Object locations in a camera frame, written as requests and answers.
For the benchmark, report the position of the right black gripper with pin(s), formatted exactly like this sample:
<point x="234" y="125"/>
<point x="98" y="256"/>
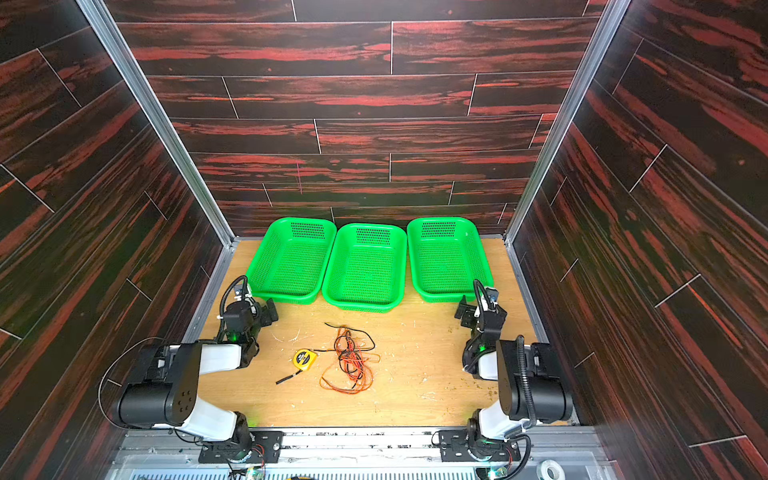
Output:
<point x="472" y="309"/>

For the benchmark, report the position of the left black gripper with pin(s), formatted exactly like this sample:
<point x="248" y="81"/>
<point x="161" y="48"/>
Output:
<point x="261" y="312"/>

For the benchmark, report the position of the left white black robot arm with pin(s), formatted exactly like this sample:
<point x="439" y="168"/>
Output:
<point x="161" y="389"/>

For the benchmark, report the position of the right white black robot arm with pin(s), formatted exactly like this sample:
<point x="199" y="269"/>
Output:
<point x="529" y="377"/>

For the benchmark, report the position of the left green plastic basket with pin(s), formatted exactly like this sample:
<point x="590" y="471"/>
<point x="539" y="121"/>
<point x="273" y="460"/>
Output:
<point x="291" y="261"/>

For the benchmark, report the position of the green plastic basket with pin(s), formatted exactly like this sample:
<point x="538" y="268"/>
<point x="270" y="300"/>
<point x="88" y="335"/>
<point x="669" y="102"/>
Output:
<point x="291" y="261"/>
<point x="367" y="268"/>
<point x="446" y="257"/>

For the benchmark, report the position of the yellow tape measure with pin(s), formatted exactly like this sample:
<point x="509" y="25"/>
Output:
<point x="302" y="360"/>

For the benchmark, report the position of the right green plastic basket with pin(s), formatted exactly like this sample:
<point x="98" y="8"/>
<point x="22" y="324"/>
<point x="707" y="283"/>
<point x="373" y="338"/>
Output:
<point x="446" y="257"/>

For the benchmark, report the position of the middle green plastic basket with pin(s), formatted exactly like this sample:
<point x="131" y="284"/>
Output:
<point x="367" y="268"/>

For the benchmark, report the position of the white tape roll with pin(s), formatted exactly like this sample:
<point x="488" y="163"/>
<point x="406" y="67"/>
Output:
<point x="550" y="470"/>

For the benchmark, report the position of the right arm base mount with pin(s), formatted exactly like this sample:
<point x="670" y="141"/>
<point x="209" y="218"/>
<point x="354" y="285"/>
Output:
<point x="459" y="445"/>

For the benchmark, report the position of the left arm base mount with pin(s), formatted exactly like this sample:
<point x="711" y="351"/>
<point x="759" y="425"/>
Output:
<point x="263" y="446"/>

